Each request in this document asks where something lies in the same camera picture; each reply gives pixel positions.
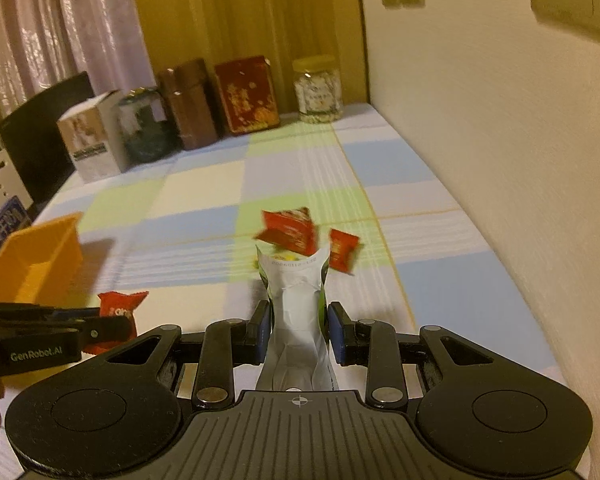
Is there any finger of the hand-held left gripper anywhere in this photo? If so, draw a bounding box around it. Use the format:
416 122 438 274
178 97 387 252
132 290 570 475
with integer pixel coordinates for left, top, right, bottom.
0 302 132 357

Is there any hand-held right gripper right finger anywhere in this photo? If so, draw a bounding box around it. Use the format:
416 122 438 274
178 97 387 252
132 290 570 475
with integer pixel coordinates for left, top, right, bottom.
328 301 496 408

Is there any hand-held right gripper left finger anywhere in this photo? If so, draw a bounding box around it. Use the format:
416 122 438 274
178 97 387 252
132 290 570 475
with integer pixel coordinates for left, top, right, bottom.
105 301 273 411

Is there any red snack packet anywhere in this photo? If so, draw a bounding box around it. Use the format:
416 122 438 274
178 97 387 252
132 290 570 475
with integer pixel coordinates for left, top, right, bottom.
82 290 150 357
252 207 319 257
327 228 361 277

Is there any white and green snack packet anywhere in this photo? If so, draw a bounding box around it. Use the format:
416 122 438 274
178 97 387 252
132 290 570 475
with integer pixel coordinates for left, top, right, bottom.
255 244 339 392

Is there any orange plastic tray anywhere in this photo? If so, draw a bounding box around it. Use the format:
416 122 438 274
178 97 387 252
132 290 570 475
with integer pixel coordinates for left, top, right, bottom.
0 212 84 307

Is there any blue milk carton box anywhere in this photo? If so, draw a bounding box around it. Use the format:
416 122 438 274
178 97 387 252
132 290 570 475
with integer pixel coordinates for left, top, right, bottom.
0 196 34 257

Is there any white chair back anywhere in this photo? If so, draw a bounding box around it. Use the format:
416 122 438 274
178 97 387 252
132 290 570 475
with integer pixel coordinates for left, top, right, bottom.
0 144 34 222

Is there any white printed carton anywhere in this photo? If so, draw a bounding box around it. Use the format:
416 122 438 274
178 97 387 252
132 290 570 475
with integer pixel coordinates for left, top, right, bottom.
56 90 132 184

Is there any dark glass jar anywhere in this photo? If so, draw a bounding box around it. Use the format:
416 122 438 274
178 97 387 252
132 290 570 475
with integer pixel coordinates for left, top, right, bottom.
117 88 177 164

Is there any black chair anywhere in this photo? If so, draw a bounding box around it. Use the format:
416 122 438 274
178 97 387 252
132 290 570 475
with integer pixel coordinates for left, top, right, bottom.
0 72 97 212

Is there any red decorated tin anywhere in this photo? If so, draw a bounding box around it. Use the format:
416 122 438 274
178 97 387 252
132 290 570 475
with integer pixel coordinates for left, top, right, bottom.
213 55 281 137

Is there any brown metal canister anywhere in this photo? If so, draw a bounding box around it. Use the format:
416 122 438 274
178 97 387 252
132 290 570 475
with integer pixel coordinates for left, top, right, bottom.
157 58 219 151

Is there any clear jar with yellow lid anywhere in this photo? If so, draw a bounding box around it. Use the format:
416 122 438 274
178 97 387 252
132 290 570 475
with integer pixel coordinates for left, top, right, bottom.
292 55 344 124

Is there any pale patterned curtain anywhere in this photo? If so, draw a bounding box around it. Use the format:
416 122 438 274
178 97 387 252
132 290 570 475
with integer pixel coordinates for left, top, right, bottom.
0 0 154 128

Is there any wooden panel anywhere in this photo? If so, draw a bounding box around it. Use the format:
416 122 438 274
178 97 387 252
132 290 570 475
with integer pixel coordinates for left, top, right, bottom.
126 0 369 117

